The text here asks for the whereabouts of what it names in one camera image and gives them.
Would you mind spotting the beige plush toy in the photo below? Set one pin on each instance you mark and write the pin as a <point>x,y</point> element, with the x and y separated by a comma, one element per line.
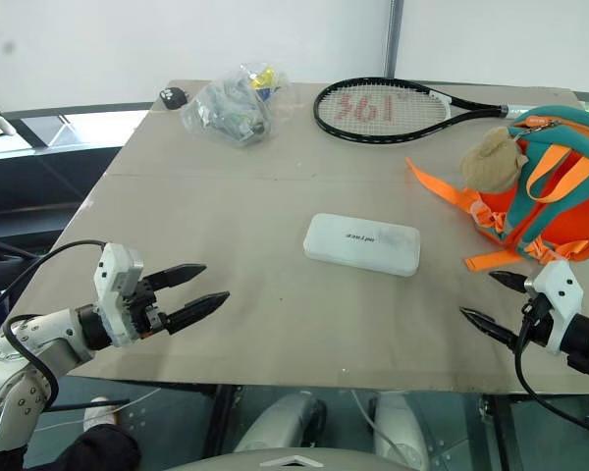
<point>491,159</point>

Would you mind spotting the small black object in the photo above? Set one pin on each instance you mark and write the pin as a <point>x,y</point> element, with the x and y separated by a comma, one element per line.
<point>173,98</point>

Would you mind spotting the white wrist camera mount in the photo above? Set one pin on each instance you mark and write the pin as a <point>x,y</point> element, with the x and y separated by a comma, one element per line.
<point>559,289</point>
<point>112,275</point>

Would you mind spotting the clear plastic bag of items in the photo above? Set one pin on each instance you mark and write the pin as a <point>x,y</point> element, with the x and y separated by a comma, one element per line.
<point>230,110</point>

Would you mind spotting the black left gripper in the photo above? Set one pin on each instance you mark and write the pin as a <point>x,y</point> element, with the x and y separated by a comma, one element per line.
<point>144,309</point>

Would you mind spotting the thin black rod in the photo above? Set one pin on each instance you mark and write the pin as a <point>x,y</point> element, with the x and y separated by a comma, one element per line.
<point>88,404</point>

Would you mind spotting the white shoe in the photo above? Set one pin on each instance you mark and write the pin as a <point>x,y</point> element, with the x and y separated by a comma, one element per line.
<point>100,417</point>

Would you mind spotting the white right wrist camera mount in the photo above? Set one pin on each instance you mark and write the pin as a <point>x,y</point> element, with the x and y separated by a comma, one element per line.
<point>559,289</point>

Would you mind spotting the grey vertical pole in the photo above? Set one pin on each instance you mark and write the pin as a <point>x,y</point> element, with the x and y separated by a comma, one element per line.
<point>393,34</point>

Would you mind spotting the black tennis racket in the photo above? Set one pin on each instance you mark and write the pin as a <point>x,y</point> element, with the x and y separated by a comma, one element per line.
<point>324,122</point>

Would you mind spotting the dark trouser leg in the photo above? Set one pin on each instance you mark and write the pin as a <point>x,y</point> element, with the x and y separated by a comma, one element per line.
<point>93,451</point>

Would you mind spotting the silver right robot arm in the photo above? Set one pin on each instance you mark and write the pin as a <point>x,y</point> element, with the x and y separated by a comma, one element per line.
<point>588,334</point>

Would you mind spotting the grey robot torso edge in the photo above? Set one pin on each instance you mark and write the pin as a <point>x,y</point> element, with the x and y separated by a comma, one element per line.
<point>294,461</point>

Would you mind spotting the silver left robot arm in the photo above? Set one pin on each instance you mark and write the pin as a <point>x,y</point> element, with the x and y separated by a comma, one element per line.
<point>54,334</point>

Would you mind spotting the silver rounded robot leg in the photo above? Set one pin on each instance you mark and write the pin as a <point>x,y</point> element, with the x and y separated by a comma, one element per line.
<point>397,432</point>
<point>284,422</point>

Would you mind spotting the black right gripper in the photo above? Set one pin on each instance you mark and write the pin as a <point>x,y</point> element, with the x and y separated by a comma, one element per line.
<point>537,321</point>

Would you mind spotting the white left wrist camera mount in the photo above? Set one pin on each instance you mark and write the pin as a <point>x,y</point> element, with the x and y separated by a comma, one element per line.
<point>112,275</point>

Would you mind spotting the white rectangular case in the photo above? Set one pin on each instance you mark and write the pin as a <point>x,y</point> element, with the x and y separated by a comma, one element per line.
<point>360,245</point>

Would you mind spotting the dark table leg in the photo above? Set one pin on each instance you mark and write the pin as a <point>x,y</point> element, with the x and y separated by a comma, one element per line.
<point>218,422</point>

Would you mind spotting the orange and teal backpack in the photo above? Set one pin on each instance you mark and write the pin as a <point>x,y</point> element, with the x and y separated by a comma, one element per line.
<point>559,216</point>

